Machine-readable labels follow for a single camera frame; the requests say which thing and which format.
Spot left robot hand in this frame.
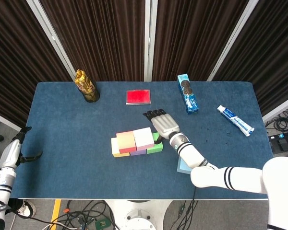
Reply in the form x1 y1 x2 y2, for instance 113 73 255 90
0 126 43 168

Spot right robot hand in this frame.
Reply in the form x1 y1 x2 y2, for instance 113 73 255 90
143 109 180 145

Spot pink foam cube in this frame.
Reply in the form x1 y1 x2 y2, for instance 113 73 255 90
132 127 155 151

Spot green foam cube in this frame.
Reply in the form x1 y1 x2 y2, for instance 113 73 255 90
146 132 164 154

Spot red foam cube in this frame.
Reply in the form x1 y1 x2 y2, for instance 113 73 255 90
116 130 137 154

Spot light blue foam cube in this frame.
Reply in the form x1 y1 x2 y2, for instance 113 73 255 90
176 157 194 173

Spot yellow foam cube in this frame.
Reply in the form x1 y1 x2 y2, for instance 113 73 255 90
111 138 131 158

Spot purple foam cube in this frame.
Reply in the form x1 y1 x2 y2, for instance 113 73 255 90
130 149 147 157

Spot blue cookie box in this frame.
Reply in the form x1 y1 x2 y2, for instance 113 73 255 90
177 74 200 115

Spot red box with clear lid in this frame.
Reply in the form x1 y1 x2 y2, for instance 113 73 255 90
125 89 152 105

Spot person in black clothes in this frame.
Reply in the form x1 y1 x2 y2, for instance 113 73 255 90
7 198 24 213

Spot white black sneaker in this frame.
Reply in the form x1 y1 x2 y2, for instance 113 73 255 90
15 200 36 219

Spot white blue toothpaste tube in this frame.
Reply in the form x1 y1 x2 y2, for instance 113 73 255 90
216 104 255 137

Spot black mesh pen holder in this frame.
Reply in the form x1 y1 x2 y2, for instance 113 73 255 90
80 81 100 103

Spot gold foil snack bag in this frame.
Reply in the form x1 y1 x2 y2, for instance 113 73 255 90
74 69 96 94

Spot brown pleated curtain panel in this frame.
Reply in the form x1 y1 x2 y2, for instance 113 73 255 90
151 0 250 82
39 0 146 82
0 0 74 129
212 0 288 115

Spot green circuit device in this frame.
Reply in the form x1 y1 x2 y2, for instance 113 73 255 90
95 218 111 230

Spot white partition base rail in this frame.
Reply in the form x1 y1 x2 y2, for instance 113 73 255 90
262 99 288 123
0 109 25 134

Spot black cable with inline box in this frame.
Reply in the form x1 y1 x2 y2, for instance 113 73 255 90
175 200 200 230

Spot white partition frame post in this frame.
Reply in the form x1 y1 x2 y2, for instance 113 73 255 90
205 0 259 82
26 0 76 82
143 0 158 82

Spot black floor cable tangle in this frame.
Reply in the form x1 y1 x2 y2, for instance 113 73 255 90
60 200 118 230

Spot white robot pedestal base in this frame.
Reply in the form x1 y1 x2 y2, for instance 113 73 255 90
105 200 173 230

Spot coiled black cables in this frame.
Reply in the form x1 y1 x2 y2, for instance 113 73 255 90
273 112 288 132

